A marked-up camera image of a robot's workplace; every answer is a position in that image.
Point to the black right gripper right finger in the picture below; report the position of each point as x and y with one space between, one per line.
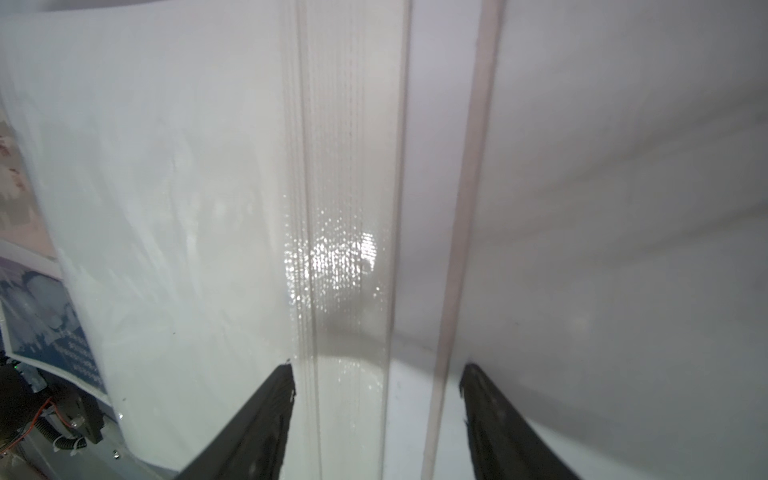
502 445

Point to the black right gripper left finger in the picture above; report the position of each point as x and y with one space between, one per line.
253 444

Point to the dark blue card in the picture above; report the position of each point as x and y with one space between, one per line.
39 326

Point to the white photo album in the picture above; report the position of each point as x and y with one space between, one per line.
570 194

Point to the pale beige card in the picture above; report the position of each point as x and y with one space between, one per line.
22 222

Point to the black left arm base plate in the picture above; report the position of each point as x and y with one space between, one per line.
65 415

